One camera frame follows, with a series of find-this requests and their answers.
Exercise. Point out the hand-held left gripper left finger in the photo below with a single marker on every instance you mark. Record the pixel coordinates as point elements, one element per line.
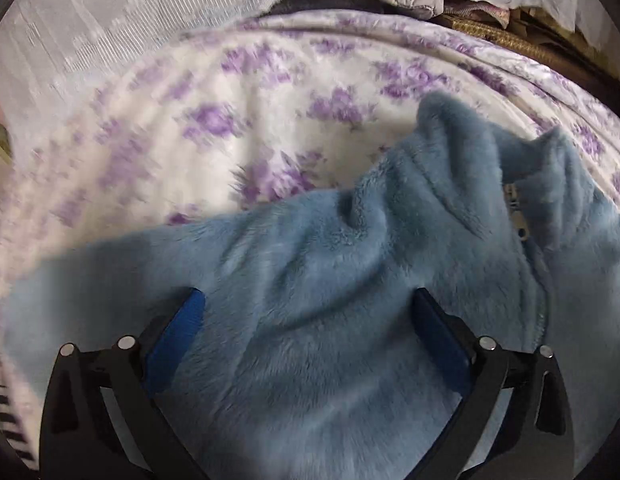
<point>174,342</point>

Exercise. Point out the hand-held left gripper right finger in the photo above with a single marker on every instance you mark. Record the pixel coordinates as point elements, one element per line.
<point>440,342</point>

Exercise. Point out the blue fleece zip jacket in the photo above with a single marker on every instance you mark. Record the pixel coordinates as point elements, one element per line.
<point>315,285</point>

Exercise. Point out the pile of pale clothes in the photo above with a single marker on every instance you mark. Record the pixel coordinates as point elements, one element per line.
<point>425,2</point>

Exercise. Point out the black white striped cloth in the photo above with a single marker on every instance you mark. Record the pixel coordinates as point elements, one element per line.
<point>7,420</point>

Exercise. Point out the purple floral white blanket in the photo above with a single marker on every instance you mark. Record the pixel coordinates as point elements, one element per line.
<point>215,110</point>

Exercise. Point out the white lace cover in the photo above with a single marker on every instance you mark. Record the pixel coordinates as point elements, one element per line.
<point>115,20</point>

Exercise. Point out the dark cloth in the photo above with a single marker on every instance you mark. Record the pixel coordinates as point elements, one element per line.
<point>310,2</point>

